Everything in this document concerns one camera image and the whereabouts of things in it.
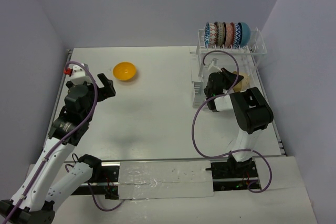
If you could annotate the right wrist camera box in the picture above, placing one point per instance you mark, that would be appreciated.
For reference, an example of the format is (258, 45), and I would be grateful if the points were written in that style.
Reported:
(212, 66)

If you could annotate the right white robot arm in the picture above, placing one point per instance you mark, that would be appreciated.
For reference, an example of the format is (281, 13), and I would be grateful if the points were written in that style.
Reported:
(253, 113)

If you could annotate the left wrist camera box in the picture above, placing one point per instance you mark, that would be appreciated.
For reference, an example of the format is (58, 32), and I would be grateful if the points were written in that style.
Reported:
(77, 74)

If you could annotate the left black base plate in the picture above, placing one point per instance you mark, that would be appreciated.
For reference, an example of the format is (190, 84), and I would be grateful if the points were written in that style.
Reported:
(106, 184)

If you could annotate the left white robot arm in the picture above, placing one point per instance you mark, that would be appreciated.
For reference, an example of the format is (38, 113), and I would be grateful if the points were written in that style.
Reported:
(39, 197)

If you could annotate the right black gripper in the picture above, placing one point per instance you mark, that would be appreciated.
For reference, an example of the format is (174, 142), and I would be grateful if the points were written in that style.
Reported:
(229, 76)

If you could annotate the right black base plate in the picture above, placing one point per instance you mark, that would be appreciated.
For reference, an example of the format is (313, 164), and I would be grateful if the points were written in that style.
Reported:
(226, 179)

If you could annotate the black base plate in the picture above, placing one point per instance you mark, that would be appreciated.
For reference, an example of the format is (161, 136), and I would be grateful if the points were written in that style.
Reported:
(106, 184)
(226, 179)

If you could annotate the solid blue bowl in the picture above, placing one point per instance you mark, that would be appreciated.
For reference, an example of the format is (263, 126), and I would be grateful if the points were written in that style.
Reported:
(245, 34)

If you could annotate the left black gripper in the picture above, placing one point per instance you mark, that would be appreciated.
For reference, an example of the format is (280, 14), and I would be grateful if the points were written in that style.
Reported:
(99, 91)

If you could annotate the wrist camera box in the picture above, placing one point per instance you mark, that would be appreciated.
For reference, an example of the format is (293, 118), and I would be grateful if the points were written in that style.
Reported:
(77, 74)
(212, 66)

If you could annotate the brown lattice rim bowl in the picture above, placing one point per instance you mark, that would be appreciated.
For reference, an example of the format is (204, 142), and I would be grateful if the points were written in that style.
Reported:
(221, 34)

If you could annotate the blue triangle patterned bowl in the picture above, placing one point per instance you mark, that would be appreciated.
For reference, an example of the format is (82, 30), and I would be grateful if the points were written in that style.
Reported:
(210, 35)

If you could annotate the black floral patterned bowl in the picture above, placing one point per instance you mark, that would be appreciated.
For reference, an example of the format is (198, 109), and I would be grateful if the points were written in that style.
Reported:
(230, 34)

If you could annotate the tan bowl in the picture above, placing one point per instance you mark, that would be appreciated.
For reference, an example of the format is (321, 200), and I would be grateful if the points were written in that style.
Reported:
(242, 85)

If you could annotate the aluminium table edge rail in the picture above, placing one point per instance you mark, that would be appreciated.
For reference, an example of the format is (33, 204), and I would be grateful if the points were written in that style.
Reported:
(54, 109)

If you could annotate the yellow bowl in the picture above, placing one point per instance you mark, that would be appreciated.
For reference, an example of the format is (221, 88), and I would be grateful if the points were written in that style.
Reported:
(124, 71)

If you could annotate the silver tape patch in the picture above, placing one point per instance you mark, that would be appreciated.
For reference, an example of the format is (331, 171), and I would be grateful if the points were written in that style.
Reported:
(157, 180)

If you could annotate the red patterned bowl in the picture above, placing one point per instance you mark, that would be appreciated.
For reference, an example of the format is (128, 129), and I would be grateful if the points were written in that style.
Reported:
(237, 35)

